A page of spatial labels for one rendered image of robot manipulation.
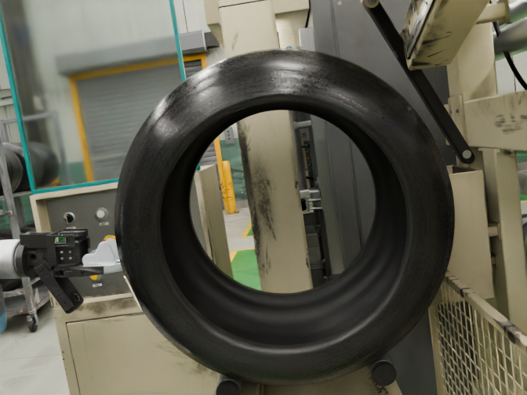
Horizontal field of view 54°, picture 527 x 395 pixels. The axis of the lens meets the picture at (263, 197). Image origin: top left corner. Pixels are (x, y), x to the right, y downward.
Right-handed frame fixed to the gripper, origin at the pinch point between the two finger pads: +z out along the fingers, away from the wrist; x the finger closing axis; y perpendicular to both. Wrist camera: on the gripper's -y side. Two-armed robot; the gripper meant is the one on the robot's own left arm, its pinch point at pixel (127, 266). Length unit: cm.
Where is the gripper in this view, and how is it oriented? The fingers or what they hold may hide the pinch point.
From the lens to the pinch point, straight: 103.9
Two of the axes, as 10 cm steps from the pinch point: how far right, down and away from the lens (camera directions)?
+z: 10.0, -0.3, -0.4
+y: -0.3, -9.9, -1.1
